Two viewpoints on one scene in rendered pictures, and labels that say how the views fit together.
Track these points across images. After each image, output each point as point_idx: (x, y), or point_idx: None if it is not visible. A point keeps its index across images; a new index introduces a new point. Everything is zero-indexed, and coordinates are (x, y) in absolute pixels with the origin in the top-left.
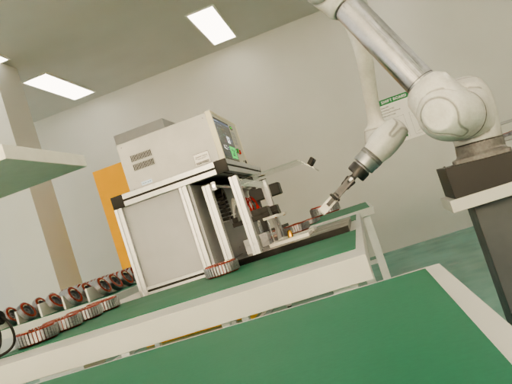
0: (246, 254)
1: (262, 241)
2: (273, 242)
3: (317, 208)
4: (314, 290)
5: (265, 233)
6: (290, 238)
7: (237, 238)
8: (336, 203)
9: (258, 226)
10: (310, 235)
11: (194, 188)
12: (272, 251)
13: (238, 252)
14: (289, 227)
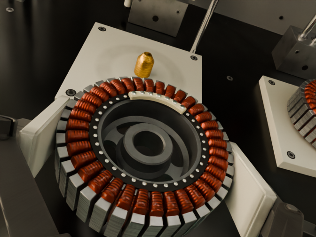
0: (184, 17)
1: (281, 48)
2: (141, 40)
3: (79, 91)
4: None
5: (295, 42)
6: (76, 57)
7: (295, 0)
8: (83, 200)
9: (313, 16)
10: (9, 99)
11: None
12: None
13: (247, 17)
14: (299, 89)
